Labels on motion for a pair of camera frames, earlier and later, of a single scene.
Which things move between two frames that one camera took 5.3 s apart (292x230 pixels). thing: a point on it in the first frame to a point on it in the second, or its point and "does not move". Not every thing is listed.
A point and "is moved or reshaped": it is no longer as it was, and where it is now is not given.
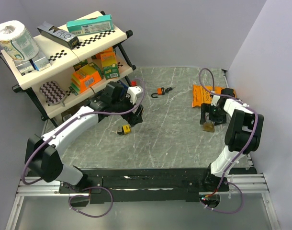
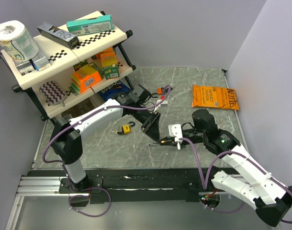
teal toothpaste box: (88, 26) does not move
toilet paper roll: (15, 41) does not move
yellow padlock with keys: (126, 130) does not move
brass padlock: (208, 126) is moved or reshaped
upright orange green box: (111, 69) does not move
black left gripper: (137, 118) to (151, 128)
